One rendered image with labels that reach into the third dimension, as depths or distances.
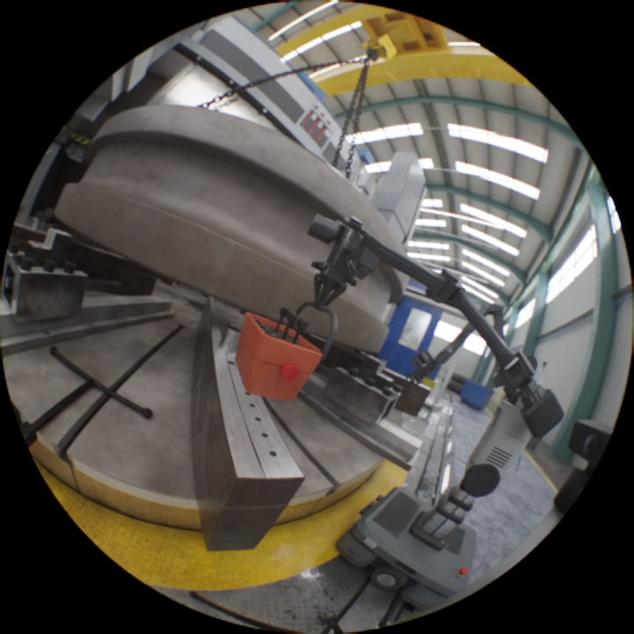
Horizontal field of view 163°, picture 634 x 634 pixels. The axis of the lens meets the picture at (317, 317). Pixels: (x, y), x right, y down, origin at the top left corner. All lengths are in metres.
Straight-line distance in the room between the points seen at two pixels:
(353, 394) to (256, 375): 1.13
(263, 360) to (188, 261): 0.73
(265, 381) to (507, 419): 0.84
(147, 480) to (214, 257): 0.90
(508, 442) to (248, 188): 1.62
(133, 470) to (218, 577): 0.50
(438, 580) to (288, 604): 0.57
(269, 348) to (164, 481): 0.61
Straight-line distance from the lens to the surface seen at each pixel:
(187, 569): 1.02
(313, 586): 1.13
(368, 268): 0.45
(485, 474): 1.01
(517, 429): 0.97
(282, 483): 0.45
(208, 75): 4.87
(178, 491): 0.81
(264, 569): 1.09
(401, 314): 5.94
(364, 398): 1.47
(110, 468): 0.84
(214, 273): 1.02
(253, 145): 1.22
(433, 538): 1.20
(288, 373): 0.40
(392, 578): 1.20
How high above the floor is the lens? 0.98
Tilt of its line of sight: 2 degrees down
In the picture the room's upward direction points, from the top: 24 degrees clockwise
